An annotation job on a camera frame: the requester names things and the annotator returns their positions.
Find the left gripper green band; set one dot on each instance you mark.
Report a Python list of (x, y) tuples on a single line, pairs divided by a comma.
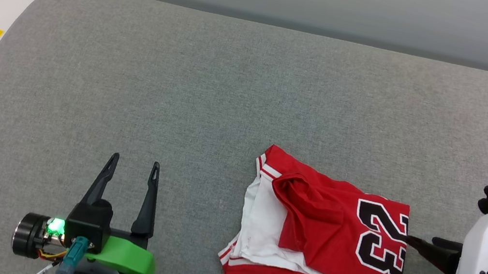
[(127, 256)]

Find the red white basketball jersey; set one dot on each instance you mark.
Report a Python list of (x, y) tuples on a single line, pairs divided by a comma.
[(336, 235)]

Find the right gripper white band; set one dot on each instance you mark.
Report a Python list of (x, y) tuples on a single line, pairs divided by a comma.
[(483, 248)]

